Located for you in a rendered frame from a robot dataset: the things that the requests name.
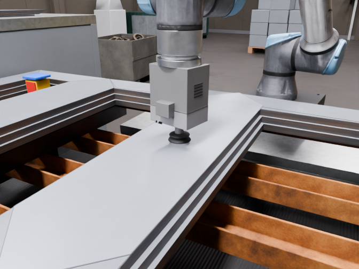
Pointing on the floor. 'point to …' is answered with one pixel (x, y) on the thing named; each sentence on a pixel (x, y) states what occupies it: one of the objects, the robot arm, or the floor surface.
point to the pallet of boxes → (273, 21)
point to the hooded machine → (110, 17)
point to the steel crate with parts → (127, 56)
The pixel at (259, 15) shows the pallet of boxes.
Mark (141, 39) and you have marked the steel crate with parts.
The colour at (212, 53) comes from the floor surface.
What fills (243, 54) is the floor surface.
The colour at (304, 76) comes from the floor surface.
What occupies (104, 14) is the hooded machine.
